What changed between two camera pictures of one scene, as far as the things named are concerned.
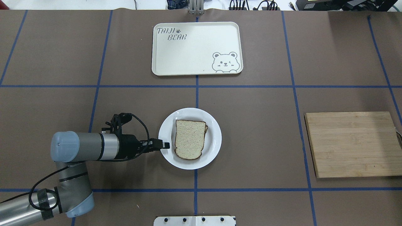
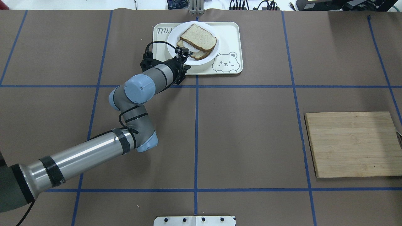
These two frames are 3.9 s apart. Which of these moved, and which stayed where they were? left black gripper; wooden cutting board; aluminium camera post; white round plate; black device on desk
Moved: left black gripper; white round plate
Stayed: black device on desk; wooden cutting board; aluminium camera post
